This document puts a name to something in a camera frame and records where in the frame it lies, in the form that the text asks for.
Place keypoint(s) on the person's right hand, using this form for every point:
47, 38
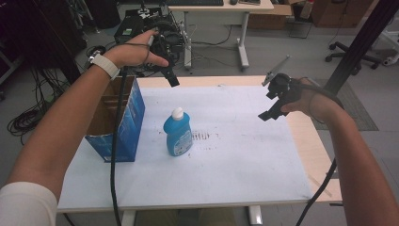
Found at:
313, 103

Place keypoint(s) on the white wristwatch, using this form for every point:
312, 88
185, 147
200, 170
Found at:
106, 65

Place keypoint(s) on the white table mat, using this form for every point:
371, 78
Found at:
235, 163

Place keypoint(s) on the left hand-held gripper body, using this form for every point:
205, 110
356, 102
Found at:
167, 44

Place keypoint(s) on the black metal post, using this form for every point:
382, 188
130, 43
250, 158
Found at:
360, 44

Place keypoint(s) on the person's white sleeve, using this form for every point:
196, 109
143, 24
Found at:
26, 205

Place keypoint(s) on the person's left hand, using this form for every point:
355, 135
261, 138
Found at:
133, 53

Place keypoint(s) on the black computer mouse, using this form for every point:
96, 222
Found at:
233, 2

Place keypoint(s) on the brown wooden cabinet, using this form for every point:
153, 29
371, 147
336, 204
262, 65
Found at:
342, 12

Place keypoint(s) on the grey floor mat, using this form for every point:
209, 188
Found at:
354, 106

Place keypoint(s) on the black computer tower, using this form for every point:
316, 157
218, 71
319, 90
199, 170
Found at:
128, 31

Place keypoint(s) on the white office desk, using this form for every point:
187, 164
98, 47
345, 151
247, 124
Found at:
219, 8

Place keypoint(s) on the brown cardboard box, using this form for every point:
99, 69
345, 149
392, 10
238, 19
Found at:
269, 17

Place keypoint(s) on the blue bottle with white cap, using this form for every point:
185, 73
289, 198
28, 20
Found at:
178, 135

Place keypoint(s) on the blue cardboard box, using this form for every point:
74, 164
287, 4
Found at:
130, 125

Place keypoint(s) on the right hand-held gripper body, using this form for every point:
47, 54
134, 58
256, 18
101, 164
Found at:
282, 88

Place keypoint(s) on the black keyboard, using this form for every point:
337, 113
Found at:
194, 2

